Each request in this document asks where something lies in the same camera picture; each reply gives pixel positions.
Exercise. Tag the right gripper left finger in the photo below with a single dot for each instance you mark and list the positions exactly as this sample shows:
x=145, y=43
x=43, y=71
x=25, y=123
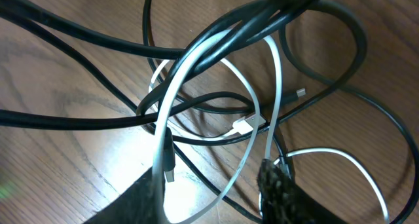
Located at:
x=134, y=206

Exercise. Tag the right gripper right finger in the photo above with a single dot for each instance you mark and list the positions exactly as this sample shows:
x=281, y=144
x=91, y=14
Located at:
x=284, y=202

